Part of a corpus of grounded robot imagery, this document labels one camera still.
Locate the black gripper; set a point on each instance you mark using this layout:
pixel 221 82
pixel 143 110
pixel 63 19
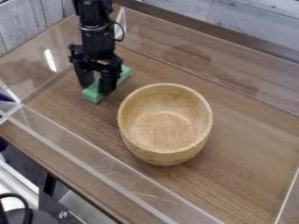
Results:
pixel 93 55

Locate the green rectangular block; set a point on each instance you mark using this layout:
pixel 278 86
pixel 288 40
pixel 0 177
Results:
pixel 104 85

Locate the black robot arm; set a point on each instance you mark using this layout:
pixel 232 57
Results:
pixel 93 13

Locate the brown wooden bowl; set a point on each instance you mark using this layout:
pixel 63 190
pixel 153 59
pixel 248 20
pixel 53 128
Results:
pixel 164 121

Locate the black table leg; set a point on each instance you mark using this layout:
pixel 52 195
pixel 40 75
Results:
pixel 49 185

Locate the clear acrylic corner bracket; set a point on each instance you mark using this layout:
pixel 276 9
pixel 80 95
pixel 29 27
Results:
pixel 120 26

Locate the grey metal base plate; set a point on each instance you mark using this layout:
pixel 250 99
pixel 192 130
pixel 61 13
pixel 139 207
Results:
pixel 48 213

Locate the clear acrylic tray enclosure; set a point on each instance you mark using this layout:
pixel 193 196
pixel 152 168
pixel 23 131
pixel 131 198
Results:
pixel 241 181

